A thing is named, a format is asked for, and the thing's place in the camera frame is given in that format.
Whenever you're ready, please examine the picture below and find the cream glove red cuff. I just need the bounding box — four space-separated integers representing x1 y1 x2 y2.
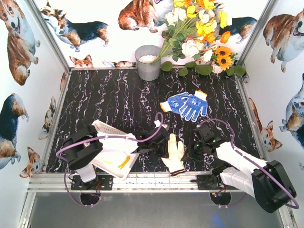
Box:
162 133 186 176

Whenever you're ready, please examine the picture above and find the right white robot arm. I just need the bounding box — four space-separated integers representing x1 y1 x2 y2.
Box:
184 124 299 213

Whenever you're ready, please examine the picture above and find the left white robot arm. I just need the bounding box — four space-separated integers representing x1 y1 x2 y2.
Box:
57 122 169 190

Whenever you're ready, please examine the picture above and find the white perforated storage basket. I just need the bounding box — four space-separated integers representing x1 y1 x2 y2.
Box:
91 120 139 180

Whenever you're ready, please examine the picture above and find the blue dotted glove right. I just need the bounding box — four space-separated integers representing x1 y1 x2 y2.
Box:
180 90 208 122

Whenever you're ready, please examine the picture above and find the blue dotted glove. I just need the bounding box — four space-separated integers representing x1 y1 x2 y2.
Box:
180 90 208 122
160 92 190 114

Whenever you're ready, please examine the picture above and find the blue dotted glove left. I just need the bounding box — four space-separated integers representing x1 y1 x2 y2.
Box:
160 92 190 114

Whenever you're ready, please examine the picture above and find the grey metal bucket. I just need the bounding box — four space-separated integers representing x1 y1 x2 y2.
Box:
134 45 161 81

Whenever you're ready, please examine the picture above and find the artificial flower bouquet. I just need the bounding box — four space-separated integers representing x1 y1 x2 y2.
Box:
153 0 256 76

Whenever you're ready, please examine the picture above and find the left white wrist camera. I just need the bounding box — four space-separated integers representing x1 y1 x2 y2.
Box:
154 120 169 131

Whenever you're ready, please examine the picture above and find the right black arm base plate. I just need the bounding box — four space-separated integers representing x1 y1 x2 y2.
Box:
190 172 237 190

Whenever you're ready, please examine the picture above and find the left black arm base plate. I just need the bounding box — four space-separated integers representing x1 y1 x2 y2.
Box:
71 175 113 190

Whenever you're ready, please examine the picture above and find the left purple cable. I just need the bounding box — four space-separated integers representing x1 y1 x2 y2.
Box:
56 112 164 208

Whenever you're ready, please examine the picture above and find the aluminium front frame rail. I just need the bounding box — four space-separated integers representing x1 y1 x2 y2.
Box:
27 171 212 193

